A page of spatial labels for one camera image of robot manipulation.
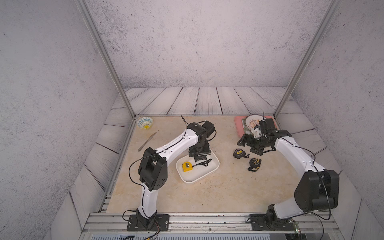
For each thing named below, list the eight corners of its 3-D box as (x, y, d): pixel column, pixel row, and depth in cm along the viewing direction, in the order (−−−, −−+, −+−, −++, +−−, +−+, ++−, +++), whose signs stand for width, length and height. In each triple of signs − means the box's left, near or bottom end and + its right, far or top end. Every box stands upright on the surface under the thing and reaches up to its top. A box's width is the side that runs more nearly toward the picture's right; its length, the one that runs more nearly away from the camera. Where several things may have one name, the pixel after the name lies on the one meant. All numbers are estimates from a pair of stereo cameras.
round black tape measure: (247, 169, 93) (248, 167, 90) (250, 158, 98) (251, 156, 95) (257, 173, 91) (259, 171, 89) (259, 162, 96) (261, 159, 94)
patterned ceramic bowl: (136, 131, 114) (134, 127, 111) (139, 120, 121) (138, 116, 118) (151, 130, 114) (150, 127, 111) (154, 120, 121) (153, 116, 118)
